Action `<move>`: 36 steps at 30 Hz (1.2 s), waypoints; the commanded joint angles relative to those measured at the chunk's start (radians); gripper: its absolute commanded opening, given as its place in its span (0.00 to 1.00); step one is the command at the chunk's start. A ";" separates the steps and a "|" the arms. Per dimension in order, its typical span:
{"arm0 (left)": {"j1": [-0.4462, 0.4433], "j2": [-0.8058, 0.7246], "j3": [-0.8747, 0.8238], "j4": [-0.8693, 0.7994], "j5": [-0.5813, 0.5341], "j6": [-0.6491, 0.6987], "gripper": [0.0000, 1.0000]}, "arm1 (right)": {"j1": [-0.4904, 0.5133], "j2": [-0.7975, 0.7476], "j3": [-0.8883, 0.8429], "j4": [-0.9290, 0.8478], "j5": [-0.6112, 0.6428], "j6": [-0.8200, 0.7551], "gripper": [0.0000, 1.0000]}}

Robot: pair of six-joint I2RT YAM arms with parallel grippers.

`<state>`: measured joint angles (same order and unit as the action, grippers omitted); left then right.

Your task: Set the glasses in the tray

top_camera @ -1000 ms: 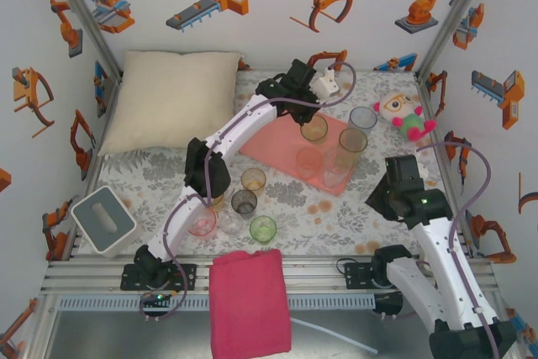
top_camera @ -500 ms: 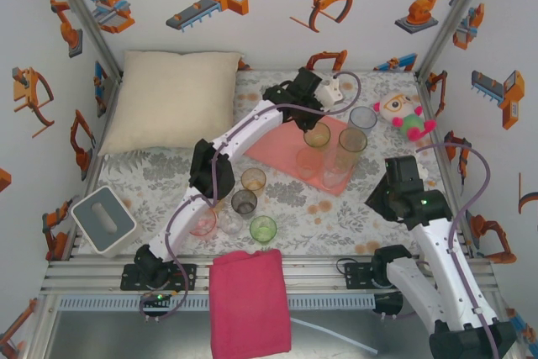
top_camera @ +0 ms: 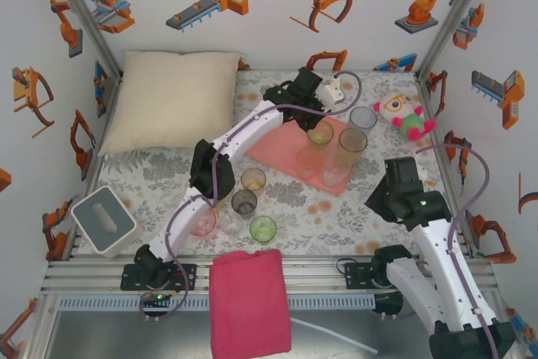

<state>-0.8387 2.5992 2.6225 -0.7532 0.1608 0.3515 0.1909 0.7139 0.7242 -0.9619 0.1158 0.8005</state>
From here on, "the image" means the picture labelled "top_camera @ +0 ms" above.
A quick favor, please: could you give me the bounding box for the yellow-green faceted glass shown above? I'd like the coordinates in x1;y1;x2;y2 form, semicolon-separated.
305;119;335;150

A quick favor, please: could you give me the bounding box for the pale peach glass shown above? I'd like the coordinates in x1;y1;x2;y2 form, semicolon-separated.
295;145;323;179

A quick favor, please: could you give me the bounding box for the tall amber glass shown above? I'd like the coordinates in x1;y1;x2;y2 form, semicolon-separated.
334;126;370;171

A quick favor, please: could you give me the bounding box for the tall clear glass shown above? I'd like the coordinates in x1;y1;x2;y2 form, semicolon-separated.
319;152;356;191

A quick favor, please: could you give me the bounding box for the short amber glass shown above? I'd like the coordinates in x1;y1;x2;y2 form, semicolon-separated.
240;167;267;198

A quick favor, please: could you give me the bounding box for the dark smoky glass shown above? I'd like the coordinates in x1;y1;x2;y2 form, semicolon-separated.
230;188;259;220

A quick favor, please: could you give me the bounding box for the bright green glass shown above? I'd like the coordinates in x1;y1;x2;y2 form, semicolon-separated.
249;214;278;245

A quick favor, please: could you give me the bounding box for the short clear glass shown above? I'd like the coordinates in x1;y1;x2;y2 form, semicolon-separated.
217;210;245;236

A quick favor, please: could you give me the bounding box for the pink glass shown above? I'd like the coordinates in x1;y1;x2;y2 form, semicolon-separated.
188;207;219;242

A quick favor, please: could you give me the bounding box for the pink plastic tray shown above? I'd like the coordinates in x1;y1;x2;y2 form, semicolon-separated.
245;117;367;197

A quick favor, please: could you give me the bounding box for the plush toy with glasses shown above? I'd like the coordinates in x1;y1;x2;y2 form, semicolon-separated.
372;89;438;142

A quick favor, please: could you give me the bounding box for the floral print tablecloth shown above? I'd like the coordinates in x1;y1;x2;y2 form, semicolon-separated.
77;68;467;257

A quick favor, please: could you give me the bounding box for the tall grey-blue glass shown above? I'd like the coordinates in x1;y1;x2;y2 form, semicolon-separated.
347;105;378;138

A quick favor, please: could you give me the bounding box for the cream woven pillow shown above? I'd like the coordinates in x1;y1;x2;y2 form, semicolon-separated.
97;50;245;157

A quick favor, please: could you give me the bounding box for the white plastic tube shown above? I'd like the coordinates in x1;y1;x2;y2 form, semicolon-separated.
291;317;379;356

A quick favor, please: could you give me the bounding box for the folded magenta towel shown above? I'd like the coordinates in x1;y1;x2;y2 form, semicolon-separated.
208;248;293;359

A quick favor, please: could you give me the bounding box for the grey white tissue box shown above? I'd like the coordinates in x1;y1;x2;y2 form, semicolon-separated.
69;185;144;259

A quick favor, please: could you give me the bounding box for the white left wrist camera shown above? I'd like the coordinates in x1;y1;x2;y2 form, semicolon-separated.
321;76;346;107

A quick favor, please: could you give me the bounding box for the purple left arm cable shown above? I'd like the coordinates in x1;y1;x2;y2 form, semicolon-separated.
138;71;363;323

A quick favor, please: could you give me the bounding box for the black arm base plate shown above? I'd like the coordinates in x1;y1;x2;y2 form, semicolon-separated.
120;263;198;292
343;261;396;292

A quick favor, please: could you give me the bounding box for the aluminium front rail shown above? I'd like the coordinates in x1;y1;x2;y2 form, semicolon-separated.
40;258;505;298

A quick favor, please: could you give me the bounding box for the slotted grey cable duct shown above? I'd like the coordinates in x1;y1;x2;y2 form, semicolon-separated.
56;294;377;313

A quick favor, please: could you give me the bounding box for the aluminium frame post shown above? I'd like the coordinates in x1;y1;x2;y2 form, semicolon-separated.
41;0;124;79
417;0;502;79

